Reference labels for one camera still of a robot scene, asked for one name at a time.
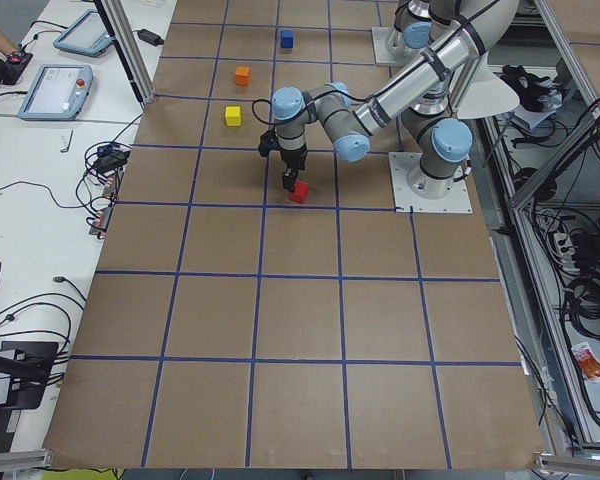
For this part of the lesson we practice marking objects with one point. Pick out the yellow wooden block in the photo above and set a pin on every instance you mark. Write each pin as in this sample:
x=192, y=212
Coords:
x=233, y=116

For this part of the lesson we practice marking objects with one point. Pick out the teach pendant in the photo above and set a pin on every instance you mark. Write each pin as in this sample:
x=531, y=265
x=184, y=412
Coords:
x=58, y=93
x=86, y=36

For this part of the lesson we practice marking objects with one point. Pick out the blue wooden block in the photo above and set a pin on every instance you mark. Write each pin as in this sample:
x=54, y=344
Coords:
x=287, y=39

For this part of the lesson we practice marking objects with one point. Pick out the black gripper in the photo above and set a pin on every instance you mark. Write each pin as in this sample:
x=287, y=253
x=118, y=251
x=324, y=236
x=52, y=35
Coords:
x=293, y=159

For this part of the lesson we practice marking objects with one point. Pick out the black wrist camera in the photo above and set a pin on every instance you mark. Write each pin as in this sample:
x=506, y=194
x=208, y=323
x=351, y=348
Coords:
x=268, y=142

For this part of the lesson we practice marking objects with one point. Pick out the teach pendant far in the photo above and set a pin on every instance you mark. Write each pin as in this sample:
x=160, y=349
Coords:
x=86, y=36

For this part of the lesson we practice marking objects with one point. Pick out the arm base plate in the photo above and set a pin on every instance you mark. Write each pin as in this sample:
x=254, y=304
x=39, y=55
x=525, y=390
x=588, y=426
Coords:
x=390, y=48
x=415, y=192

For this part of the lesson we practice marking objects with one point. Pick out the red wooden block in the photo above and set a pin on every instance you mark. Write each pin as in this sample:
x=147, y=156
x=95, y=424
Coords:
x=300, y=193

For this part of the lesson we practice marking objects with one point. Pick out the orange wooden block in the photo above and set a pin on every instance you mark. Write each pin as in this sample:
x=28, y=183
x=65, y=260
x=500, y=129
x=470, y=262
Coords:
x=242, y=75

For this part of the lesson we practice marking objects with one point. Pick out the aluminium frame post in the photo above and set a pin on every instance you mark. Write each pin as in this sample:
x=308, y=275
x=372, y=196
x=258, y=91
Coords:
x=119, y=30

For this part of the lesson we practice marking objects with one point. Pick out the teach pendant near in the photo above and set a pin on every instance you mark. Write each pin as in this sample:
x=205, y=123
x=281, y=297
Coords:
x=58, y=93

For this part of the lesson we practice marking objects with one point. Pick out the red snack packet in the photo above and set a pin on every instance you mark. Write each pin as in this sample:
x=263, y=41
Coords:
x=586, y=361

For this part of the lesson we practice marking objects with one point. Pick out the allen key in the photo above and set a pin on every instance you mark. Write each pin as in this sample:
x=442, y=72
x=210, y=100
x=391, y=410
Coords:
x=67, y=140

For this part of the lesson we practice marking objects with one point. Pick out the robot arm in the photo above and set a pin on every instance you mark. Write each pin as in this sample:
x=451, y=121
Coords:
x=350, y=130
x=412, y=22

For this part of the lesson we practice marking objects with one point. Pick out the black power adapter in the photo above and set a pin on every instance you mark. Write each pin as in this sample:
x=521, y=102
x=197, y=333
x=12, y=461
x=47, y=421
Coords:
x=150, y=37

